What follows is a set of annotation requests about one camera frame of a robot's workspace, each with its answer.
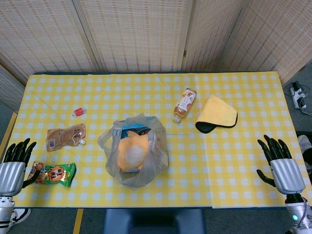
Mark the white black sneaker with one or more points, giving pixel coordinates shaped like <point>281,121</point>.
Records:
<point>22,215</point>

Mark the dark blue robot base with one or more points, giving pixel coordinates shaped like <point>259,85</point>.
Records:
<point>153,221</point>

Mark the grey shoe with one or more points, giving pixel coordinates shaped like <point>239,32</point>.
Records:
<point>305,143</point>

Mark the brown spout pouch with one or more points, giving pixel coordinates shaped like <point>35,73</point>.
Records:
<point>62,137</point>

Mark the yellow white checkered tablecloth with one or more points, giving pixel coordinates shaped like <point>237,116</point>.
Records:
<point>195,158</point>

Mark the green object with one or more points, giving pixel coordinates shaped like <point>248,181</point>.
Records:
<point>54,174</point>

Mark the black and silver right hand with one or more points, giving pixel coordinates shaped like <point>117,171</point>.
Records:
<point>287,174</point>

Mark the tea bottle with white cap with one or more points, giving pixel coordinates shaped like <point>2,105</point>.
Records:
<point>184,104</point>

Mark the beige woven folding screen panel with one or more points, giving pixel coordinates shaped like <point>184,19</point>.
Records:
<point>275,36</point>
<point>136,31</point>
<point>44,34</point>
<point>209,31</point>

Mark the yellow cloth with black edge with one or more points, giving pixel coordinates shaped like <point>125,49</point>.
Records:
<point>217,112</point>

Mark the small red bottle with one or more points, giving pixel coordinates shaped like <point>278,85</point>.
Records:
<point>79,112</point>

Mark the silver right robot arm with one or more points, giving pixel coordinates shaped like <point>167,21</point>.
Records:
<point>298,214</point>

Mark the orange plush toy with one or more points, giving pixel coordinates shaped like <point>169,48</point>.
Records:
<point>132,152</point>

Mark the brass screen hinge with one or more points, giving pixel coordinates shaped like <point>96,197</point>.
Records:
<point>184,52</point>

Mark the black and silver left hand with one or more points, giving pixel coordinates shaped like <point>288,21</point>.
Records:
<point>11,176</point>

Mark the translucent plastic bag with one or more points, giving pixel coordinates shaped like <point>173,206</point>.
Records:
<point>136,179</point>

